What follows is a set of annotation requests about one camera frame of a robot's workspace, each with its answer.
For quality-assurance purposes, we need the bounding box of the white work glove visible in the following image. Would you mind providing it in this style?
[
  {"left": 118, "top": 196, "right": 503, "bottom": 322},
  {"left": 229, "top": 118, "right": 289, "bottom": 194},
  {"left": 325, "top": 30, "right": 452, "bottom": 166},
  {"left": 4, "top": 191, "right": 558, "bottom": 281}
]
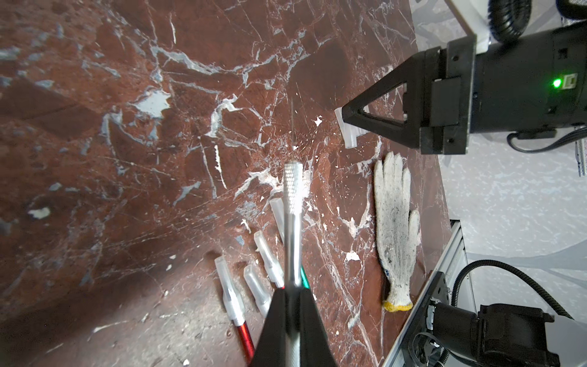
[{"left": 374, "top": 152, "right": 421, "bottom": 313}]

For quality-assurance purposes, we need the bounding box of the translucent protective cap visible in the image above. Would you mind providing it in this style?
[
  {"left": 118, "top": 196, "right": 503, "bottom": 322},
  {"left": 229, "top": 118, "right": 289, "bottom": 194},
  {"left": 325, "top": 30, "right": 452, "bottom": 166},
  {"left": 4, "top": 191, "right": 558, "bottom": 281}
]
[{"left": 335, "top": 107, "right": 368, "bottom": 149}]

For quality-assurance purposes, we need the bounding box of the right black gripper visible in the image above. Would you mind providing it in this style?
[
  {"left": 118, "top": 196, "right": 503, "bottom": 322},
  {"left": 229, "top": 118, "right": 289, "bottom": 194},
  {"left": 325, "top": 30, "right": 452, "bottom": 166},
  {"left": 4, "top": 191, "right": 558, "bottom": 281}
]
[{"left": 342, "top": 22, "right": 586, "bottom": 155}]

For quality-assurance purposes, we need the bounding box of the silver carving knife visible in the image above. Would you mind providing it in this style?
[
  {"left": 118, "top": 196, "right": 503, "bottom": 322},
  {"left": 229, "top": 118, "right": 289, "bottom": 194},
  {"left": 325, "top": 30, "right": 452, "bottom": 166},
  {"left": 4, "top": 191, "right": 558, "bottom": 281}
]
[{"left": 281, "top": 98, "right": 304, "bottom": 367}]

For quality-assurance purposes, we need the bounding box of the green carving knife left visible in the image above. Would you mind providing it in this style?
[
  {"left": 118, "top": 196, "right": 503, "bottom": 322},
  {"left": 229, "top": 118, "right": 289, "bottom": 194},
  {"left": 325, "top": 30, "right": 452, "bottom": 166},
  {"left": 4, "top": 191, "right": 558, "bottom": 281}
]
[{"left": 243, "top": 265, "right": 271, "bottom": 318}]

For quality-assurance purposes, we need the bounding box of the green carving knife right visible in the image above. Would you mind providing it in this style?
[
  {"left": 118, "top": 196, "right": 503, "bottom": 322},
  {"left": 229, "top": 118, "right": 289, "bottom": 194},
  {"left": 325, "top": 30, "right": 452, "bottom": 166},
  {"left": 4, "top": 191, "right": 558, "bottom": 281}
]
[{"left": 269, "top": 197, "right": 310, "bottom": 289}]

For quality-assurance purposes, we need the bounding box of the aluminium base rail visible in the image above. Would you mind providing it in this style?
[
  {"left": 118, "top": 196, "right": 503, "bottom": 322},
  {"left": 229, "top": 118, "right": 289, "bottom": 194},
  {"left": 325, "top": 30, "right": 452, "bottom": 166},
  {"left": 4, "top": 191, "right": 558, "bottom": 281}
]
[{"left": 383, "top": 220, "right": 468, "bottom": 366}]

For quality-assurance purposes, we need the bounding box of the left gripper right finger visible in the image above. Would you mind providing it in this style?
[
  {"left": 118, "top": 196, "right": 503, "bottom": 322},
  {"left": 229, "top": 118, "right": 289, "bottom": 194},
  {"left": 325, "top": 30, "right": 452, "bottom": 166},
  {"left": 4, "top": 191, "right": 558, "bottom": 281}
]
[{"left": 300, "top": 287, "right": 337, "bottom": 367}]

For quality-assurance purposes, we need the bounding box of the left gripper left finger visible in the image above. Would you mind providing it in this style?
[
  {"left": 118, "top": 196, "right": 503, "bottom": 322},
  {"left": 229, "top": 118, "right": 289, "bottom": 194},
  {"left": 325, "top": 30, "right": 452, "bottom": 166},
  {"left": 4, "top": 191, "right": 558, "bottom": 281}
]
[{"left": 249, "top": 289, "right": 287, "bottom": 367}]

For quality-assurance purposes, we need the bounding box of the red carving knife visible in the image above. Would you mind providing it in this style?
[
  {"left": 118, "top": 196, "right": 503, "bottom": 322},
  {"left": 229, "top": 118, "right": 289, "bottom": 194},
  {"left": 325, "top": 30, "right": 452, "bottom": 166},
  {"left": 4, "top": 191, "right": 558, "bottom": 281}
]
[
  {"left": 214, "top": 256, "right": 255, "bottom": 364},
  {"left": 254, "top": 231, "right": 284, "bottom": 288}
]

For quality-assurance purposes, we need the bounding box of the green carving knife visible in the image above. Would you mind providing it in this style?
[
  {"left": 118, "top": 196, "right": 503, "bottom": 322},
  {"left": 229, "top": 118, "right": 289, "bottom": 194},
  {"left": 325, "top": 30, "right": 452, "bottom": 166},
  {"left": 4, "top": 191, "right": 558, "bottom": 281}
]
[
  {"left": 269, "top": 197, "right": 310, "bottom": 289},
  {"left": 243, "top": 265, "right": 271, "bottom": 318}
]

